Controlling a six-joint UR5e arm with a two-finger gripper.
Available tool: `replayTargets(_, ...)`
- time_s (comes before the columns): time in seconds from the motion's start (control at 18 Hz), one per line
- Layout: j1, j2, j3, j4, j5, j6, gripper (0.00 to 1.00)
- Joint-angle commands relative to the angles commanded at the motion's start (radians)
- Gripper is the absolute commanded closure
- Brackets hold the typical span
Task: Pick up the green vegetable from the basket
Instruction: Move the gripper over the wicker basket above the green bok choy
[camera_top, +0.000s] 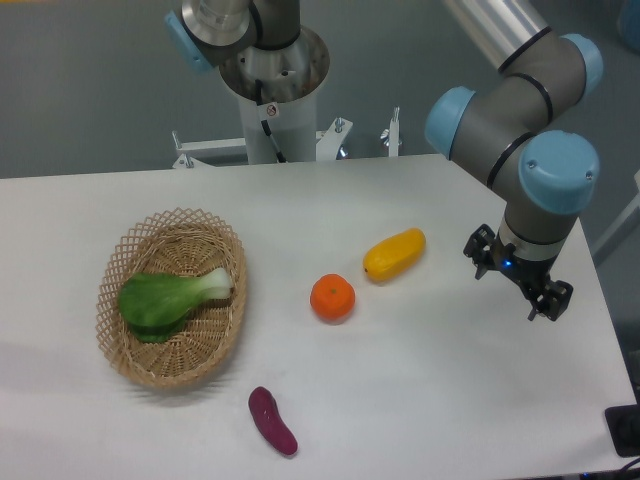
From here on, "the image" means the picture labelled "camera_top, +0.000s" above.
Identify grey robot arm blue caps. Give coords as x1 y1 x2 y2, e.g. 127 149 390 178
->
164 1 603 320

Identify black device at table edge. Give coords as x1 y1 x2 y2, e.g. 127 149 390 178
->
604 404 639 458

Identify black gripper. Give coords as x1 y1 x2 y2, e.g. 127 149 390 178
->
463 224 574 322

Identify orange mandarin fruit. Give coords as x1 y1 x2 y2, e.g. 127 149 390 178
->
309 273 356 324

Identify white metal base frame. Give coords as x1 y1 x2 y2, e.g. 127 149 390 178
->
172 106 403 169

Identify woven wicker basket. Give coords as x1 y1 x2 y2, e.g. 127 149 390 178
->
96 208 247 388

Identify purple sweet potato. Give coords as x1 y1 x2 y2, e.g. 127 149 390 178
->
248 386 298 457

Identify green bok choy vegetable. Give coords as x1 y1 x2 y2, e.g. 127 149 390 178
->
117 267 234 343

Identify yellow mango fruit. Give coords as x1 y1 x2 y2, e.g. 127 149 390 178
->
362 228 427 283

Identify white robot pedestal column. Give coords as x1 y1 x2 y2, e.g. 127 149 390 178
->
219 27 330 165

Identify black cable on pedestal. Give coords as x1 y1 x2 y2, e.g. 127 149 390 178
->
254 78 287 164

